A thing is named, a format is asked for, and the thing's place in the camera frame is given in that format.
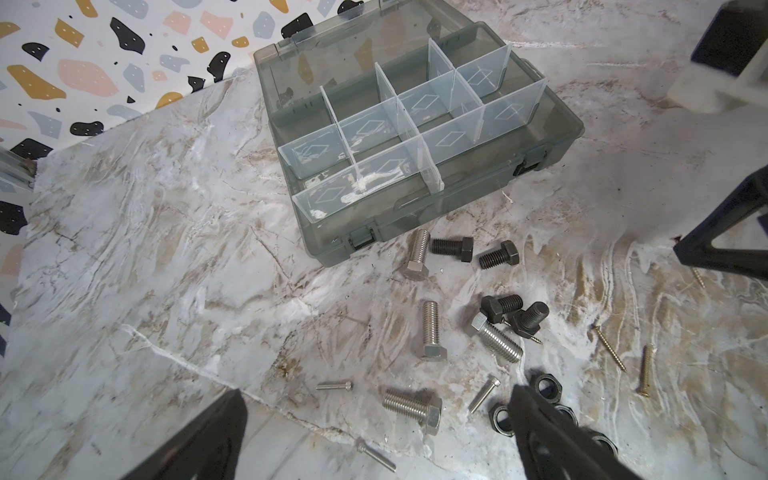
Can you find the silver hex bolt slanted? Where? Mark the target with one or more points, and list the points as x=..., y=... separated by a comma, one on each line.
x=494, y=339

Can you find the brass wood screw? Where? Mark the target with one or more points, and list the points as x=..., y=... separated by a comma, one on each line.
x=645, y=371
x=609, y=347

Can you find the black hex bolt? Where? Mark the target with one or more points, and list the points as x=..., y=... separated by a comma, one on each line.
x=506, y=253
x=526, y=323
x=462, y=249
x=495, y=308

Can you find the grey plastic organizer box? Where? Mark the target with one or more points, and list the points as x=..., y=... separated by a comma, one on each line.
x=394, y=113

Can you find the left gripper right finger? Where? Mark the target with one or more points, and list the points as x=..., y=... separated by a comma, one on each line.
x=552, y=447

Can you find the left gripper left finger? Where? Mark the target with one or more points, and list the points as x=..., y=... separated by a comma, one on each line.
x=206, y=448

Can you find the black hex nut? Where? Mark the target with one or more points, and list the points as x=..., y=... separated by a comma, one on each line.
x=604, y=442
x=567, y=412
x=501, y=420
x=547, y=386

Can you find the small silver screw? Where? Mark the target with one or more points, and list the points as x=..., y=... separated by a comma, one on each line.
x=375, y=455
x=486, y=390
x=341, y=385

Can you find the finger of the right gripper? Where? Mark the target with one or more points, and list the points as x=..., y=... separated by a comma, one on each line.
x=696, y=249

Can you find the large silver hex bolt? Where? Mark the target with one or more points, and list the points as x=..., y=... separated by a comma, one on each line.
x=427, y=413

